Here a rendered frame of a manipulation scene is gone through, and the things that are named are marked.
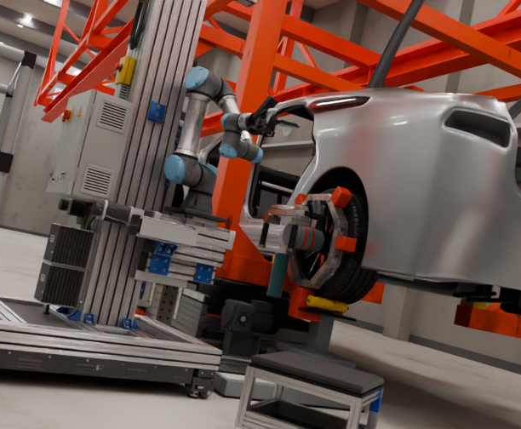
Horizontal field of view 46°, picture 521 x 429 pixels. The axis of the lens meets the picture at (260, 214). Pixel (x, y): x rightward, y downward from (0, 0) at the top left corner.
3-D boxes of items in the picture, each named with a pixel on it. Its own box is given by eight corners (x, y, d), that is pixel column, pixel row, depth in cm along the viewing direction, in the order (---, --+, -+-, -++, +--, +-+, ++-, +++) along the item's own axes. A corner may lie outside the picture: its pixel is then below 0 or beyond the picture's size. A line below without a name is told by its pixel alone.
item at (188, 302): (208, 332, 385) (216, 297, 387) (195, 329, 381) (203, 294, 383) (116, 284, 606) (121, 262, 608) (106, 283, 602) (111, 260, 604)
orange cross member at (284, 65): (400, 140, 682) (408, 105, 685) (185, 63, 569) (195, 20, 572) (393, 141, 692) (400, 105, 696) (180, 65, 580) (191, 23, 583)
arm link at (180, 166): (200, 189, 280) (226, 75, 285) (175, 181, 269) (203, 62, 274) (183, 187, 288) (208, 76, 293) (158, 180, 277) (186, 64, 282)
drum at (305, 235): (323, 254, 351) (327, 230, 352) (290, 247, 341) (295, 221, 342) (310, 252, 363) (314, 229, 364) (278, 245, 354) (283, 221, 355)
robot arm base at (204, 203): (189, 209, 277) (194, 188, 278) (174, 208, 290) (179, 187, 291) (217, 216, 286) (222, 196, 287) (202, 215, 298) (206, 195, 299)
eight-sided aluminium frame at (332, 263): (334, 294, 331) (354, 195, 335) (324, 291, 328) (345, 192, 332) (285, 282, 379) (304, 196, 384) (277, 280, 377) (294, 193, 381)
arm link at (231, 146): (245, 162, 265) (250, 137, 266) (227, 155, 257) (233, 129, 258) (232, 161, 270) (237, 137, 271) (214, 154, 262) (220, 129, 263)
